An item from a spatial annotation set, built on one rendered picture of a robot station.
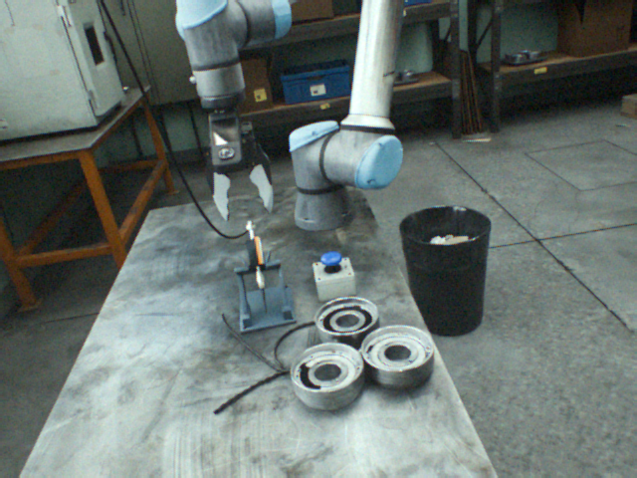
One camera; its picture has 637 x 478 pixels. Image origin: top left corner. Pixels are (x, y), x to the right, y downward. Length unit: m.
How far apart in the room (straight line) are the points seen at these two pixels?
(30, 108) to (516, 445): 2.51
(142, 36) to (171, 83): 0.38
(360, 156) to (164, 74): 3.52
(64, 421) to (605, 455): 1.45
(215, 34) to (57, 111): 2.14
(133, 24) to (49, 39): 1.71
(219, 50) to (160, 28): 3.64
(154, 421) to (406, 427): 0.36
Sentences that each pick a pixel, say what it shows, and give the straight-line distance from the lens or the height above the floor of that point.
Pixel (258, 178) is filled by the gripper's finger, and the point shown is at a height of 1.05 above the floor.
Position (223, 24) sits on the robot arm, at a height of 1.29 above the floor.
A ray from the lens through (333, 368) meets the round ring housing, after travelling 0.82.
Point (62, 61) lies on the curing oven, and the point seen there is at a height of 1.12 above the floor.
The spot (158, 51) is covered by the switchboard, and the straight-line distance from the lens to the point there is 4.53.
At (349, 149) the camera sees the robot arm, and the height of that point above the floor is 1.00.
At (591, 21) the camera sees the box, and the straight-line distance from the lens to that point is 4.80.
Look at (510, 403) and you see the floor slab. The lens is 1.96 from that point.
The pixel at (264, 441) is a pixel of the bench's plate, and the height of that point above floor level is 0.80.
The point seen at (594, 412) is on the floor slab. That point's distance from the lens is 1.98.
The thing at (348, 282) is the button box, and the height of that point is 0.83.
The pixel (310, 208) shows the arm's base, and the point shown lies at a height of 0.85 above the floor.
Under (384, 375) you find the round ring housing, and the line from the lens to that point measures 0.79.
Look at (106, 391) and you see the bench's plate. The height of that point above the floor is 0.80.
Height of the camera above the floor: 1.35
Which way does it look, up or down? 26 degrees down
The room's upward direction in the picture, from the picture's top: 9 degrees counter-clockwise
